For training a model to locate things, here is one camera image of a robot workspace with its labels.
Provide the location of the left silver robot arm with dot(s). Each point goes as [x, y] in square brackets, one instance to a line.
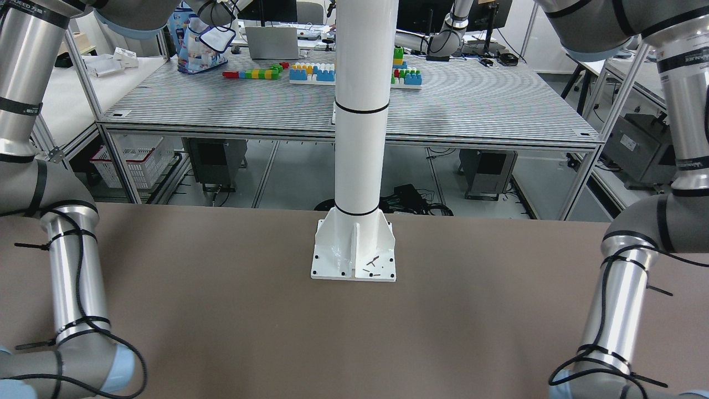
[668, 224]

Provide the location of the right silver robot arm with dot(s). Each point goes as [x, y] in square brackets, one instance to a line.
[84, 359]

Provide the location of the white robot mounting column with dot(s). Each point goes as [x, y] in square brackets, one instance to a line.
[355, 241]

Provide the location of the striped grey work table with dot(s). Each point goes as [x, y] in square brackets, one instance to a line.
[461, 104]

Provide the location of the colourful building blocks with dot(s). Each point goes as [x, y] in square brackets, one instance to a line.
[403, 76]

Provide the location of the silver laptop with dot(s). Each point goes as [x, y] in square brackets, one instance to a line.
[272, 42]

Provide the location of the white plastic crate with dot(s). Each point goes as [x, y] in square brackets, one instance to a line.
[146, 158]

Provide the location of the blue white bag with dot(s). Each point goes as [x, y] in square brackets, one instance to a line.
[199, 47]

